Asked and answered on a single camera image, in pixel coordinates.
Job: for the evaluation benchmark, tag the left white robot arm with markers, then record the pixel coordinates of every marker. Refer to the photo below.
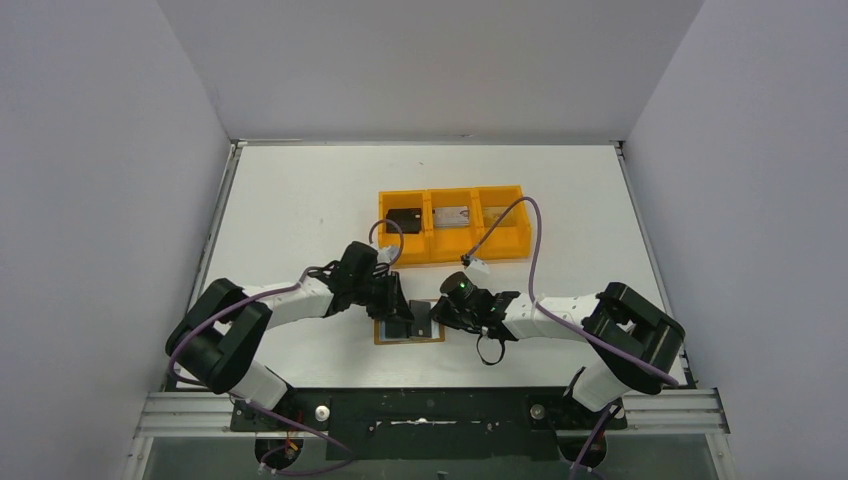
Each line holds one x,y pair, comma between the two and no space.
215,344

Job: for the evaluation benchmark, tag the black credit card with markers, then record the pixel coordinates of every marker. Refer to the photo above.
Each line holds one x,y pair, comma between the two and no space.
404,220

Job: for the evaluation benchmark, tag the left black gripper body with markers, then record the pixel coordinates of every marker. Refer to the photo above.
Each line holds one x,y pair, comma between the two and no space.
389,301

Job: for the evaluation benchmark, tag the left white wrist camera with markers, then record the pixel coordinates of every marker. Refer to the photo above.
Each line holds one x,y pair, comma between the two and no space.
388,254

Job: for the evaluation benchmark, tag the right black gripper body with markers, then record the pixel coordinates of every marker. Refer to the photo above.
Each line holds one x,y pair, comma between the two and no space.
465,318

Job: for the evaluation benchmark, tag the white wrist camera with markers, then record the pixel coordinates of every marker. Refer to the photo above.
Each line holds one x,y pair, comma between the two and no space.
475,267
388,254

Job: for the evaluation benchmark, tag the dark card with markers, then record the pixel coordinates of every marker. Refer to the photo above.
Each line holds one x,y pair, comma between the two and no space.
422,326

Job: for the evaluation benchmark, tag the aluminium frame rail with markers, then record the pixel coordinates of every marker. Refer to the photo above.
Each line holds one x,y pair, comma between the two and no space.
141,446

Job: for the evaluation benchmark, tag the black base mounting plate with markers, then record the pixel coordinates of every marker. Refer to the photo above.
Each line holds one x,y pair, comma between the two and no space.
534,423

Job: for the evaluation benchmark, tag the silver credit card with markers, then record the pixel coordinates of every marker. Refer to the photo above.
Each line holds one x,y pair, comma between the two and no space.
451,217

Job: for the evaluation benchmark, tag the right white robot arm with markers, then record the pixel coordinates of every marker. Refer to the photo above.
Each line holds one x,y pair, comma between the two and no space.
636,343

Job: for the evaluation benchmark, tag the orange three-compartment tray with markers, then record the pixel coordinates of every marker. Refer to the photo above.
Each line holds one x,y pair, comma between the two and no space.
507,239

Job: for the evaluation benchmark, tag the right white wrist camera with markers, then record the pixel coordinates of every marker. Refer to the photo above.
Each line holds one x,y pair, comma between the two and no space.
475,267

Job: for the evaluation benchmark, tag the tan leather card holder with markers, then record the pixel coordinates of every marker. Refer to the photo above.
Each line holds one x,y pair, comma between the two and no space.
439,334

